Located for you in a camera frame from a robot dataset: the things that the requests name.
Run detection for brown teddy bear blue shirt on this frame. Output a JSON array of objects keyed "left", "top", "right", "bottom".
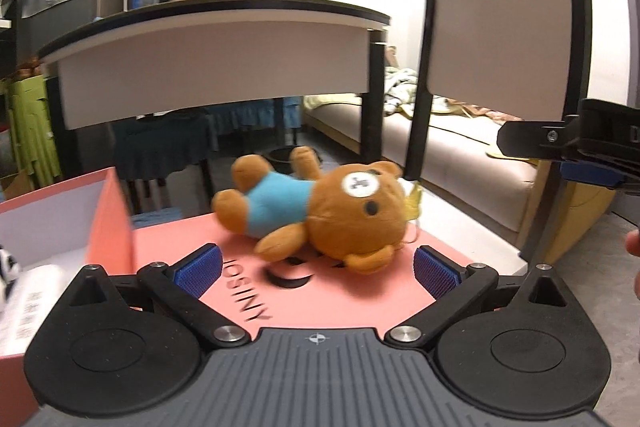
[{"left": 212, "top": 146, "right": 413, "bottom": 274}]

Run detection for pink box lid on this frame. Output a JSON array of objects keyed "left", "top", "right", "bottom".
[{"left": 134, "top": 215, "right": 471, "bottom": 336}]

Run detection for pink cardboard box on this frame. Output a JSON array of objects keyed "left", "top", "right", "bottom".
[{"left": 1, "top": 168, "right": 134, "bottom": 426}]

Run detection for panda plush toy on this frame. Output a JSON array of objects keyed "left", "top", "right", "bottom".
[{"left": 0, "top": 247, "right": 21, "bottom": 311}]

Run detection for person's hand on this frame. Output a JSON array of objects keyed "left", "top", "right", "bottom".
[{"left": 626, "top": 230, "right": 640, "bottom": 299}]

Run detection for beige sofa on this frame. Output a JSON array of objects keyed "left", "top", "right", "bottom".
[{"left": 301, "top": 66, "right": 616, "bottom": 253}]

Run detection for dark teal skirted chair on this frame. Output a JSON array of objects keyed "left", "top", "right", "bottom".
[{"left": 111, "top": 96, "right": 303, "bottom": 215}]

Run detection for black bowl on floor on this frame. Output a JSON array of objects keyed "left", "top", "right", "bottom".
[{"left": 265, "top": 145, "right": 322, "bottom": 180}]

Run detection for white dining table black legs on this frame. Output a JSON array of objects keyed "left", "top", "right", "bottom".
[{"left": 38, "top": 0, "right": 390, "bottom": 164}]

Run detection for white chair black frame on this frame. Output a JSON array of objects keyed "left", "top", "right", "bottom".
[{"left": 405, "top": 0, "right": 592, "bottom": 265}]

